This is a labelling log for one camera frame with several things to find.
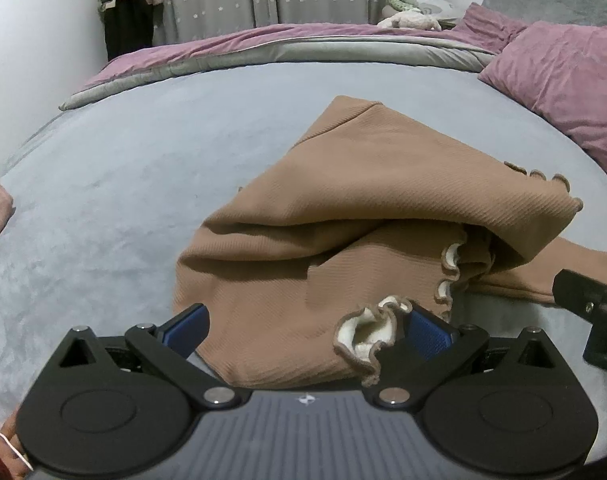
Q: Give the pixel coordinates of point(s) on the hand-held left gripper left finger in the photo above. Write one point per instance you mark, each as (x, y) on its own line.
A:
(188, 327)

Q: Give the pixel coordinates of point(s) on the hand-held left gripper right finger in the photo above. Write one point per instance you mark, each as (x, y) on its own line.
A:
(428, 332)

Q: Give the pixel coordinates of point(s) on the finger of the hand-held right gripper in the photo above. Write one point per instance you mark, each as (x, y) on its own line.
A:
(578, 290)

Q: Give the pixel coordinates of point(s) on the brown knit dress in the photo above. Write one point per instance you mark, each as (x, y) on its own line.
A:
(333, 210)

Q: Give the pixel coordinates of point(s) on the person's left forearm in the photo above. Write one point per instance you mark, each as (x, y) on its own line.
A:
(3, 452)

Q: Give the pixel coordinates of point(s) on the hanging black clothes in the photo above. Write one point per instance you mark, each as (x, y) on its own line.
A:
(126, 25)

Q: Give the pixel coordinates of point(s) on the grey-blue bed sheet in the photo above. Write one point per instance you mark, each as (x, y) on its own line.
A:
(133, 160)

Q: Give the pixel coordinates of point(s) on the large purple pillow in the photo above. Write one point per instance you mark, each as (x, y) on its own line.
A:
(558, 75)

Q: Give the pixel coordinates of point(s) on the purple and grey quilt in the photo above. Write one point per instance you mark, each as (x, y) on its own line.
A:
(233, 50)

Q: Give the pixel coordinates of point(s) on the small purple pillow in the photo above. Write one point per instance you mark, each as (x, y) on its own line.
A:
(483, 22)

